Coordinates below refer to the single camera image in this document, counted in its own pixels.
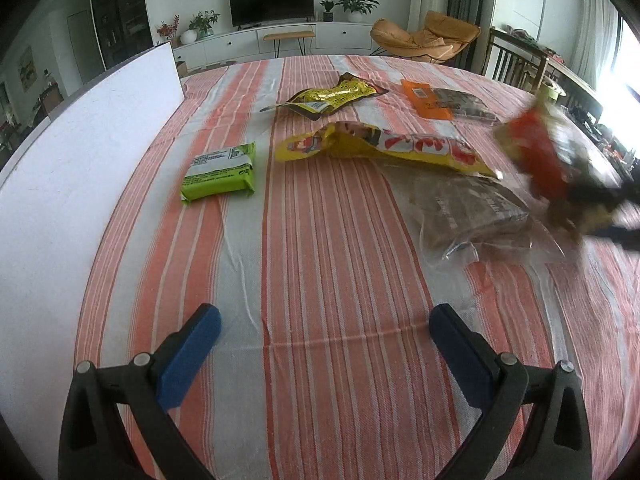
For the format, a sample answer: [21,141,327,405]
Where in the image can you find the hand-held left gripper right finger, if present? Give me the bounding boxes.
[428,303,593,480]

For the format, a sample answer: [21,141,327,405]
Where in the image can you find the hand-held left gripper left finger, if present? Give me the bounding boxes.
[57,303,223,480]

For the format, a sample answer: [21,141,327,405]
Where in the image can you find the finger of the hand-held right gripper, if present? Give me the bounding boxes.
[567,180,640,213]
[582,222,640,252]

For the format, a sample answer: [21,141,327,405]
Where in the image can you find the red label meatball packet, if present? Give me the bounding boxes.
[492,97,626,241]

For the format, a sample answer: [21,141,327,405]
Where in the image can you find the clear packet of brown snacks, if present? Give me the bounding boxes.
[392,162,563,263]

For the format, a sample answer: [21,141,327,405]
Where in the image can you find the orange sausage packet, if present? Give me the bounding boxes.
[431,87,501,124]

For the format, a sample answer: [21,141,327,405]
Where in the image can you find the green snack packet white label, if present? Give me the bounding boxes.
[180,141,257,207]

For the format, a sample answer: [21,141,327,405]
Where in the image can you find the white cardboard box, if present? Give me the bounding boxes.
[0,42,186,426]

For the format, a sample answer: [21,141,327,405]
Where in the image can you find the orange snack packet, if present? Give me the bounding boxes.
[401,78,456,120]

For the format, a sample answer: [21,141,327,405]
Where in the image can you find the yellow and red snack packet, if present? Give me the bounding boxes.
[275,121,501,179]

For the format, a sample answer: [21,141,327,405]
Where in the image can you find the yellow and black snack packet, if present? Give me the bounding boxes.
[260,73,391,121]

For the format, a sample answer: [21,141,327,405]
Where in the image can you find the cluttered wooden side table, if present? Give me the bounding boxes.
[542,50,640,171]

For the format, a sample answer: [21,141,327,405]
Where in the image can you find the white sheer curtain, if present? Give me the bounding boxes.
[570,0,621,91]

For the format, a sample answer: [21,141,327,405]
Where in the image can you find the orange striped tablecloth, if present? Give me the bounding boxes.
[75,52,640,480]

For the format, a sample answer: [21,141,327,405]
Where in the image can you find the dark wooden chair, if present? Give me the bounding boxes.
[482,27,548,93]

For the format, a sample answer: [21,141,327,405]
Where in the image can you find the orange rocking chair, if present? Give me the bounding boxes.
[370,10,481,63]

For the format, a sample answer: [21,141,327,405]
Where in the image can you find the white television cabinet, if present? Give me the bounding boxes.
[172,20,391,68]

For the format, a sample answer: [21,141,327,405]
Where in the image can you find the large potted green plant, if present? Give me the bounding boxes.
[335,0,380,23]

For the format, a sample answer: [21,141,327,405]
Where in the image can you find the red flowers in vase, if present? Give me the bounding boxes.
[156,15,180,46]

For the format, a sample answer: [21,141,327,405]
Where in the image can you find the leafy plant in pot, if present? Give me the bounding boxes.
[189,10,221,41]

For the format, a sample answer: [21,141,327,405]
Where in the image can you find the small wooden bench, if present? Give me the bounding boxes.
[263,30,316,57]

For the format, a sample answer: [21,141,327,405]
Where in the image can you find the tall black display cabinet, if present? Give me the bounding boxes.
[90,0,153,68]

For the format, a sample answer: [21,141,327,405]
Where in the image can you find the black television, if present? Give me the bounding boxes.
[229,0,315,28]

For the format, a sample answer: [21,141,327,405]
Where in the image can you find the framed wall painting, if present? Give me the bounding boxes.
[19,46,37,86]

